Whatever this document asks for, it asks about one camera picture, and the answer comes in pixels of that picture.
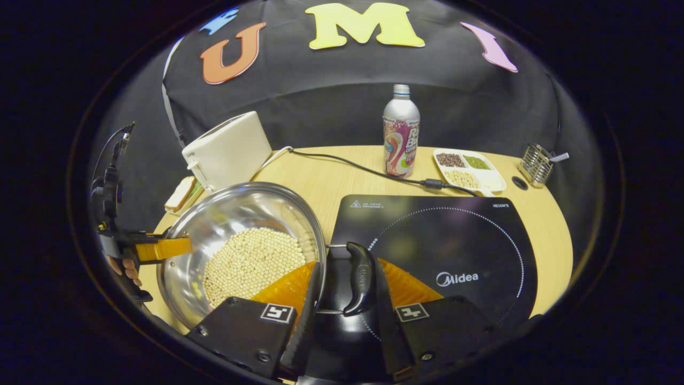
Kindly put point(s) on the black induction cooktop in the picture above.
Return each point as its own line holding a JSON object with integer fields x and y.
{"x": 427, "y": 240}

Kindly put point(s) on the white divided bean tray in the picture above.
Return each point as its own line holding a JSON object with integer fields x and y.
{"x": 491, "y": 182}

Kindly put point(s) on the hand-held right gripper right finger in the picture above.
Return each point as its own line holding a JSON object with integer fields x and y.
{"x": 394, "y": 337}

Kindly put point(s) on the white toaster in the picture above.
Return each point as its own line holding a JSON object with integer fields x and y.
{"x": 230, "y": 149}

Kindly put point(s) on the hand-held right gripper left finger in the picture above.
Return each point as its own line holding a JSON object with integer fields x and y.
{"x": 305, "y": 331}

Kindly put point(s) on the pile of soybeans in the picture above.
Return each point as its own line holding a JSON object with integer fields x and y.
{"x": 251, "y": 262}

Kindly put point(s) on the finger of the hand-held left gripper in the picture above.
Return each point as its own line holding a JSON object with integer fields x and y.
{"x": 163, "y": 249}

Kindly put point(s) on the silver drink bottle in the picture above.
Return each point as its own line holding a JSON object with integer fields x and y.
{"x": 401, "y": 139}

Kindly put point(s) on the metal mesh utensil holder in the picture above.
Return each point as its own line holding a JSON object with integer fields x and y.
{"x": 534, "y": 167}

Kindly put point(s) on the sandwich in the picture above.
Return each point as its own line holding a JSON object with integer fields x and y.
{"x": 180, "y": 193}

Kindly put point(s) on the stainless steel pot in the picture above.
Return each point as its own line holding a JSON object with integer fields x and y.
{"x": 240, "y": 208}

